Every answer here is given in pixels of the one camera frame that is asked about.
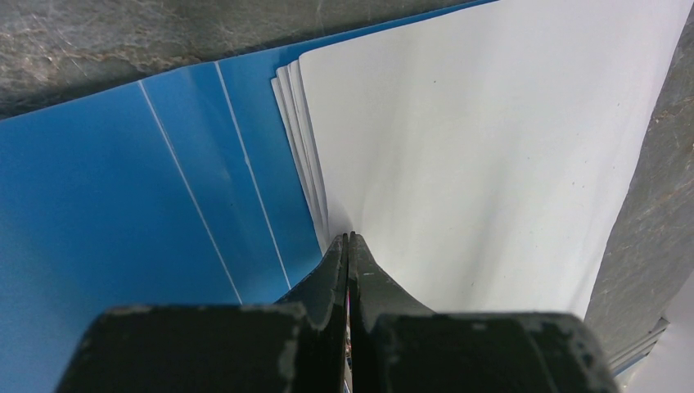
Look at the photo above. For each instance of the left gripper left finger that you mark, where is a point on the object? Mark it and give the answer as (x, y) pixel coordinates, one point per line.
(296, 344)

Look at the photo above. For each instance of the white paper sheet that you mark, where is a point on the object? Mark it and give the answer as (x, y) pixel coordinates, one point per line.
(484, 154)

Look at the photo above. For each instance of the blue file folder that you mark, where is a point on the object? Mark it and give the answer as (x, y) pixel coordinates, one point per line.
(144, 161)

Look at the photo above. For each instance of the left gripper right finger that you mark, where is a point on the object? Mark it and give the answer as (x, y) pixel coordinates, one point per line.
(400, 345)

